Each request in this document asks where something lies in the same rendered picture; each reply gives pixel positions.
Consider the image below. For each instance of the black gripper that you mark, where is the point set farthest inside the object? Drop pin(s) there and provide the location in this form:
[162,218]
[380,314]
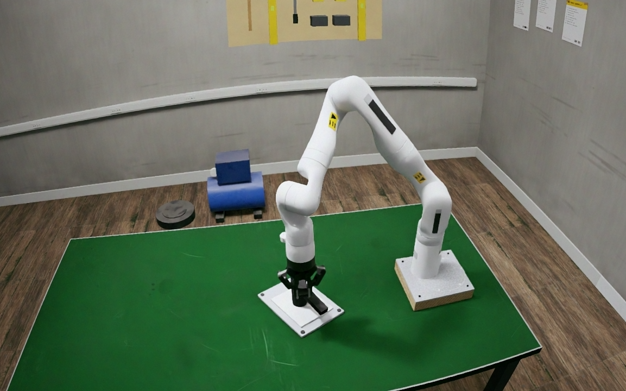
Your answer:
[308,269]

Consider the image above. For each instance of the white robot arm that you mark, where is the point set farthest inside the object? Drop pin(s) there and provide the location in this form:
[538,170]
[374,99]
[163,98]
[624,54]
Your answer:
[296,202]

